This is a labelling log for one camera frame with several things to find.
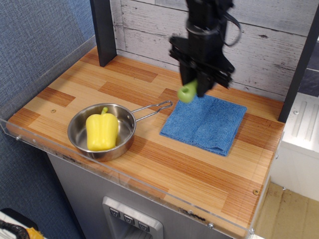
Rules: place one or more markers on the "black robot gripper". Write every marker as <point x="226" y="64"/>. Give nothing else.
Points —
<point x="202" y="57"/>

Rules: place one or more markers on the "green handled grey spatula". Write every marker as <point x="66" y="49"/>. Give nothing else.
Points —
<point x="187" y="92"/>

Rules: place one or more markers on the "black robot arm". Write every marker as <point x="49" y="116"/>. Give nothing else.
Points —
<point x="206" y="15"/>

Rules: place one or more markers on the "blue folded cloth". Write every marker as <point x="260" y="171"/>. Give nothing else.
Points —
<point x="208" y="123"/>

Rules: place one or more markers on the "small steel frying pan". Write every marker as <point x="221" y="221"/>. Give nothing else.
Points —
<point x="127" y="120"/>

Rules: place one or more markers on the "yellow toy bell pepper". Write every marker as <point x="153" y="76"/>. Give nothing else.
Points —
<point x="102" y="131"/>

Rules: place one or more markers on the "white ridged side unit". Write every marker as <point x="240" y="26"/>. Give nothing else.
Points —
<point x="296" y="165"/>

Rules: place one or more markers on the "grey dispenser button panel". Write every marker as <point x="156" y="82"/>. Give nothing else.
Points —
<point x="126" y="222"/>

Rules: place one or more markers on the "black and yellow object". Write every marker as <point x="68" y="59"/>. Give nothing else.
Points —
<point x="14" y="225"/>

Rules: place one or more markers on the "dark grey right post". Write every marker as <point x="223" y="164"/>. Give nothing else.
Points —
<point x="301" y="68"/>

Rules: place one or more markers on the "dark grey post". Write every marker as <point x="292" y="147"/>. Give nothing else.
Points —
<point x="104" y="31"/>
<point x="301" y="68"/>

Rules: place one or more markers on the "dark grey left post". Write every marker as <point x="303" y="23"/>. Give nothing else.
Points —
<point x="104" y="31"/>

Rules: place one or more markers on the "clear acrylic guard rail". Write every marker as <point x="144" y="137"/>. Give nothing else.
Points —
<point x="194" y="194"/>

